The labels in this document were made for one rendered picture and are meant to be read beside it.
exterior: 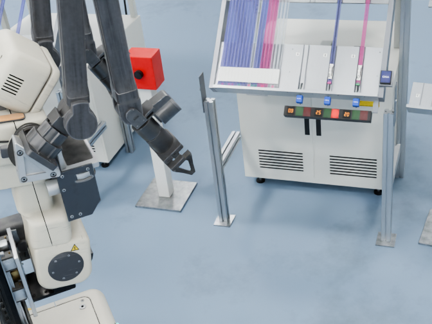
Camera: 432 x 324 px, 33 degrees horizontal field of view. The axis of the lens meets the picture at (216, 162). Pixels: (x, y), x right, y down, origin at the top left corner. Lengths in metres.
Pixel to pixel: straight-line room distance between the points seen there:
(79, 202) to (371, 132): 1.62
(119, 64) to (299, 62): 1.29
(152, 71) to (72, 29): 1.53
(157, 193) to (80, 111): 1.92
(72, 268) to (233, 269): 1.11
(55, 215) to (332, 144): 1.62
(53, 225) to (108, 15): 0.66
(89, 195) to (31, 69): 0.39
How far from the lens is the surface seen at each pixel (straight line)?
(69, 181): 1.97
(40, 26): 2.12
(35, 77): 1.85
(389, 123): 2.88
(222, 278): 3.08
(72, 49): 1.69
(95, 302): 2.68
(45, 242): 2.09
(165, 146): 1.87
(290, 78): 2.89
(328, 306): 2.93
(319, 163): 3.40
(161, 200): 3.55
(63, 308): 2.69
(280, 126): 3.34
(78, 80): 1.73
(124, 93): 1.76
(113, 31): 1.70
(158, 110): 1.83
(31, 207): 2.07
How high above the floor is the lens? 2.06
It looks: 33 degrees down
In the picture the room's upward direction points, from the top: 7 degrees counter-clockwise
